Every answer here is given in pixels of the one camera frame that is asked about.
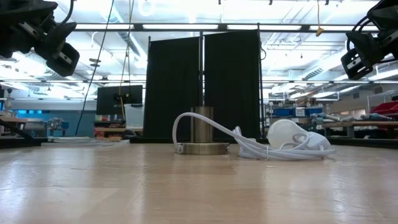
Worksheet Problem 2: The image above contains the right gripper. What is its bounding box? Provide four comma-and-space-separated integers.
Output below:
340, 0, 398, 81

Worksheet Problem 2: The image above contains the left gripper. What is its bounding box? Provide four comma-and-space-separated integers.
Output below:
0, 0, 80, 77

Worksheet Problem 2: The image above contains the brass lamp base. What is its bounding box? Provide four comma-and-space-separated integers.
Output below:
175, 106, 230, 156

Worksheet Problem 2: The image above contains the red storage bin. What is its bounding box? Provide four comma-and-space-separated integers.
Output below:
369, 101, 398, 119

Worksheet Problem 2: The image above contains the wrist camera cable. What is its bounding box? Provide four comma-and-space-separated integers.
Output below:
60, 0, 76, 26
346, 15, 374, 52

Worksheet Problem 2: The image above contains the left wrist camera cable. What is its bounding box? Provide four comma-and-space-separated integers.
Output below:
60, 0, 76, 26

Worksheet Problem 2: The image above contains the hanging black cable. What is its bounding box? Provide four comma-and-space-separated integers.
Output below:
75, 0, 115, 136

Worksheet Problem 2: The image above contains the hanging thin cable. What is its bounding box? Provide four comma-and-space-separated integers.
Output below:
119, 0, 135, 94

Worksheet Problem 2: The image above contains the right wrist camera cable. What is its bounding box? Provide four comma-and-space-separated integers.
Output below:
346, 15, 374, 52

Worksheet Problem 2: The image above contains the black overhead frame beam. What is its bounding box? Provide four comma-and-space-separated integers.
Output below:
74, 22, 379, 34

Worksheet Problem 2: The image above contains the white lamp power cord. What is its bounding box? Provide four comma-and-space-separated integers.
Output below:
172, 111, 337, 161

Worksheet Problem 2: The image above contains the white light bulb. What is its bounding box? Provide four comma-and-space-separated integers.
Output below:
267, 119, 307, 149

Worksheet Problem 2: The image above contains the long wooden workbench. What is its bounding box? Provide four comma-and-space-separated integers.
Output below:
323, 120, 398, 138

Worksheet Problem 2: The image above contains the black monitor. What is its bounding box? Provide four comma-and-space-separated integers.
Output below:
96, 85, 144, 116

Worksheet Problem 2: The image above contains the clear plastic bin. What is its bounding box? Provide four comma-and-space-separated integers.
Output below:
124, 104, 146, 129

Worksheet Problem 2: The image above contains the small wooden table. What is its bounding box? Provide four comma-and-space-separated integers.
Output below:
0, 116, 29, 131

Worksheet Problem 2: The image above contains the low shelf with orange items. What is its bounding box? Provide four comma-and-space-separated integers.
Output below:
94, 114, 144, 139

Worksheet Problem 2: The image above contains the hanging yellow cord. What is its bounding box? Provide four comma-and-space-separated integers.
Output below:
315, 0, 326, 37

